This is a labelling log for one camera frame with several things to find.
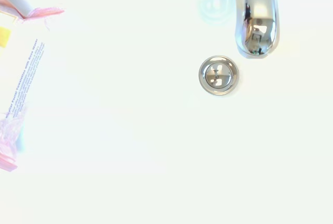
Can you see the white ceramic sink basin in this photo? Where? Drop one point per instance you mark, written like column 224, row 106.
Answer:
column 130, row 130

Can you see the chrome sink drain stopper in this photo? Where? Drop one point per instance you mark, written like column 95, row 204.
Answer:
column 218, row 75

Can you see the chrome faucet spout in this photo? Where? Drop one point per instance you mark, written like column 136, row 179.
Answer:
column 256, row 13

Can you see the pink facial towelettes pack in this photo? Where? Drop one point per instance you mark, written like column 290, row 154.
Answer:
column 20, row 78

